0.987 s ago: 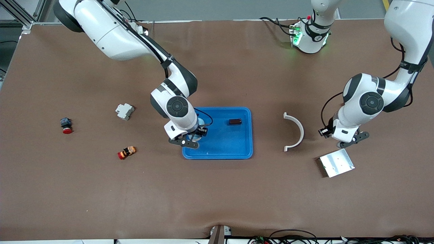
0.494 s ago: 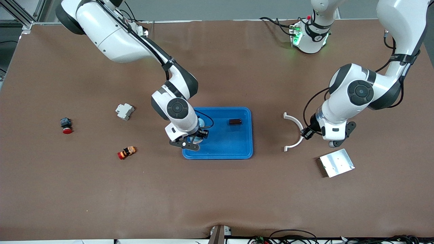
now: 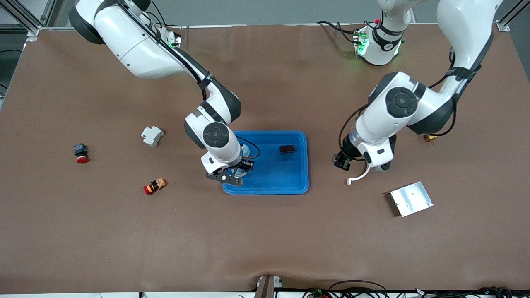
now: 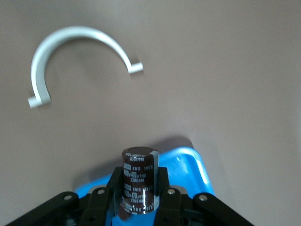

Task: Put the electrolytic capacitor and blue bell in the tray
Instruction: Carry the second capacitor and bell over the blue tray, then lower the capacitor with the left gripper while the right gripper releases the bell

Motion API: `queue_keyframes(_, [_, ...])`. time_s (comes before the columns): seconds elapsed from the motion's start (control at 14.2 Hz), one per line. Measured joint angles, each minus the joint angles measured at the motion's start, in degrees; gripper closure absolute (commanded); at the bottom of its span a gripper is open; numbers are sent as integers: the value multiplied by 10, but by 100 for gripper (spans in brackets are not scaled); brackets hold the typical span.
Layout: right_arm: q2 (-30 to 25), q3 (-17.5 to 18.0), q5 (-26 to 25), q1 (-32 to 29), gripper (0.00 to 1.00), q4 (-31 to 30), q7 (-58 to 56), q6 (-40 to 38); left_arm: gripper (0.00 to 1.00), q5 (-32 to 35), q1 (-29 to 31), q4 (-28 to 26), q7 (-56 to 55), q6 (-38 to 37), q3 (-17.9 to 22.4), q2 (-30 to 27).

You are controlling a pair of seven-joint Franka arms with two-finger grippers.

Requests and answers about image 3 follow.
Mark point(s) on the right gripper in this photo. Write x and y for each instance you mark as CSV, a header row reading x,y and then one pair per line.
x,y
247,164

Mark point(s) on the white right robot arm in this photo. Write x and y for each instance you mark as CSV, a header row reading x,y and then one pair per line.
x,y
136,49

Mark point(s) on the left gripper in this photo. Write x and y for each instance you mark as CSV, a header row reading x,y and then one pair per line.
x,y
346,152

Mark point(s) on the blue plastic tray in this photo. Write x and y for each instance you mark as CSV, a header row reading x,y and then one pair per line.
x,y
281,178

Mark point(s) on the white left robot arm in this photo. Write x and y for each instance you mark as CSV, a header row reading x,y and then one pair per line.
x,y
468,25

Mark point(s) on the blue bell with beige button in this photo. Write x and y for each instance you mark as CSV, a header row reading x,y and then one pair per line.
x,y
242,173
246,152

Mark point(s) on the white circuit breaker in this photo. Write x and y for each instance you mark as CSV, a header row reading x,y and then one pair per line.
x,y
152,136

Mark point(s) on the dark brown electrolytic capacitor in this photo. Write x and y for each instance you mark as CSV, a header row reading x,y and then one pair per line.
x,y
287,149

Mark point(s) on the grey metal table bracket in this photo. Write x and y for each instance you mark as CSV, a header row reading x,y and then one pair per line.
x,y
267,286

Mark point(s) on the silver metal plate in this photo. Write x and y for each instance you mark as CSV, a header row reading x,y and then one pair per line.
x,y
412,199

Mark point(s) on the white semicircular pipe bracket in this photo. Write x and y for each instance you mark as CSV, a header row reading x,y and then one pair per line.
x,y
359,179

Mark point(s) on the red and orange emergency button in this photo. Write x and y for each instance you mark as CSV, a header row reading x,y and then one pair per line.
x,y
155,186

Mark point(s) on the red push button black body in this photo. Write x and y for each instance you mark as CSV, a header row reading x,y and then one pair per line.
x,y
81,159

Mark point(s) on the aluminium frame profile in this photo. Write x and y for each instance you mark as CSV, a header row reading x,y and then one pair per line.
x,y
503,26
29,29

